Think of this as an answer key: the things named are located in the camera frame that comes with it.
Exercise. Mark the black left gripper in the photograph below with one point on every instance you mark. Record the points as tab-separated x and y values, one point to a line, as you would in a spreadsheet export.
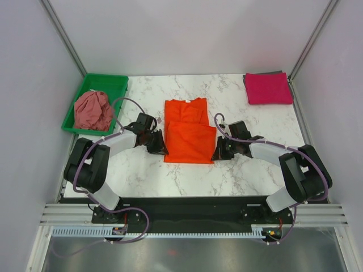
160	148

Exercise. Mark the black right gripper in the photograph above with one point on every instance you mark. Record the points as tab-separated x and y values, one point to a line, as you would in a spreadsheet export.
219	153

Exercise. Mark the orange t shirt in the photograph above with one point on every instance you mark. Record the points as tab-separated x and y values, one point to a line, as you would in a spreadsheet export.
189	138

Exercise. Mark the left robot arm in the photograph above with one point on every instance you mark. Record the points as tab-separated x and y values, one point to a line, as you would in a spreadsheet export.
87	166

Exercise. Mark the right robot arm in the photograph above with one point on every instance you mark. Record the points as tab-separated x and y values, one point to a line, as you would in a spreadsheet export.
305	176

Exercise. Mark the green plastic bin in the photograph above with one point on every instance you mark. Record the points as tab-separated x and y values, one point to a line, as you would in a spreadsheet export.
114	86

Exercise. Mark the dusty pink t shirt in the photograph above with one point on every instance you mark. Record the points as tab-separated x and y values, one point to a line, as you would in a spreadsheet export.
92	111

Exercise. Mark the folded grey t shirt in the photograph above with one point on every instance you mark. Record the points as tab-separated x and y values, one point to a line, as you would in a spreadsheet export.
267	73

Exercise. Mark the folded magenta t shirt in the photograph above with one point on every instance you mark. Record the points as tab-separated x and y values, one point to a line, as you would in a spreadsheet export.
268	89

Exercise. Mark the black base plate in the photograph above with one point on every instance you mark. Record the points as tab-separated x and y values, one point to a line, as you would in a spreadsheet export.
192	214

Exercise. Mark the white slotted cable duct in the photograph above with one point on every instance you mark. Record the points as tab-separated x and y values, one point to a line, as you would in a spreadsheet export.
114	232

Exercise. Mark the left aluminium frame post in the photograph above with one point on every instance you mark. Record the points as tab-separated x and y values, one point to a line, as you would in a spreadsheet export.
61	31

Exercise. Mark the aluminium frame post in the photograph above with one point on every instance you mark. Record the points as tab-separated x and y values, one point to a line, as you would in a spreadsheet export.
61	31
317	31

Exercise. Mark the right aluminium frame post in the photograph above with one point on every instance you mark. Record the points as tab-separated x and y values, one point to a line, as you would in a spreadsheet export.
317	31

